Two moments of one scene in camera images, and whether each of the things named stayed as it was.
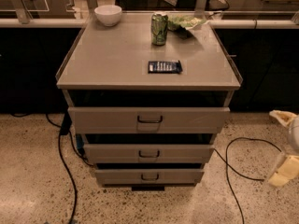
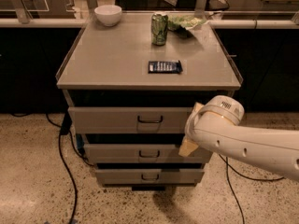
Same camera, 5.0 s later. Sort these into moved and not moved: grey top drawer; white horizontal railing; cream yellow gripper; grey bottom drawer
Moved: cream yellow gripper
Not moved: grey top drawer; white horizontal railing; grey bottom drawer
